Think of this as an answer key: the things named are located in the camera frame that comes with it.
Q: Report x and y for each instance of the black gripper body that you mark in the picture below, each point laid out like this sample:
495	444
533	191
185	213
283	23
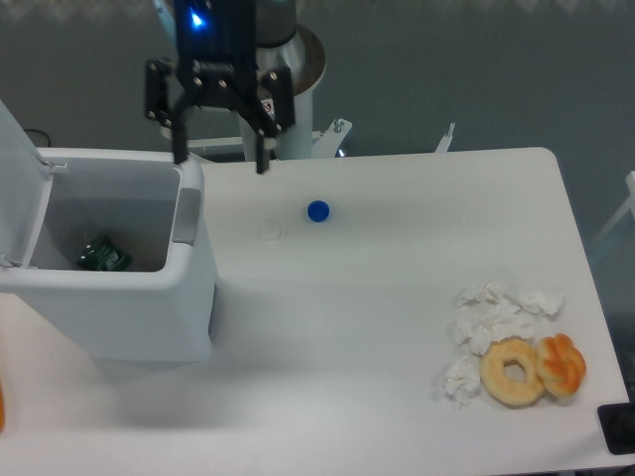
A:
216	44

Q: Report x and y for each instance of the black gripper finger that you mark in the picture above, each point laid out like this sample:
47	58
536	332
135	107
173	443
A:
267	110
157	106

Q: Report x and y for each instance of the white trash can lid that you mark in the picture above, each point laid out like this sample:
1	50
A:
26	185

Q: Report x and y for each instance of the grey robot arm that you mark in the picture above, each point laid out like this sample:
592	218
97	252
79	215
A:
276	24

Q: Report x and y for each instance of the blue bottle cap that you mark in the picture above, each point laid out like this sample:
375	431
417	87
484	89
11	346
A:
318	211

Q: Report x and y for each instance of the green packet in trash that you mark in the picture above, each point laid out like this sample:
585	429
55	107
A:
102	255

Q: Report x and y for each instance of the white trash can body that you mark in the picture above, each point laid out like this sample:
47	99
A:
160	308

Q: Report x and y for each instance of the large crumpled white tissue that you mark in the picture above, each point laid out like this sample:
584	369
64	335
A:
491	312

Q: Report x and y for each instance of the small crumpled white tissue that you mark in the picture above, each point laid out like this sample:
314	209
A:
462	381

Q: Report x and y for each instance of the orange object at left edge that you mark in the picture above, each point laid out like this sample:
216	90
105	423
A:
2	410

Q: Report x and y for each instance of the white stand at right edge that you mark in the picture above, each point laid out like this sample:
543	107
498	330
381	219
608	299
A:
615	228

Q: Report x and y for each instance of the orange glazed twisted bun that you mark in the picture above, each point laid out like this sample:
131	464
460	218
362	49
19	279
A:
560	365

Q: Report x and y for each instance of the black device at table edge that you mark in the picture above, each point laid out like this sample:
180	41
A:
617	424

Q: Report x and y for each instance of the white table frame bracket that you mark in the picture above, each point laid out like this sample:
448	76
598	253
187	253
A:
325	144

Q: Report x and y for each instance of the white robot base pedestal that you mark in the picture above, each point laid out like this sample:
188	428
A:
304	55

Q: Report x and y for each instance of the plain ring donut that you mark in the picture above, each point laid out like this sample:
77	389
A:
508	373

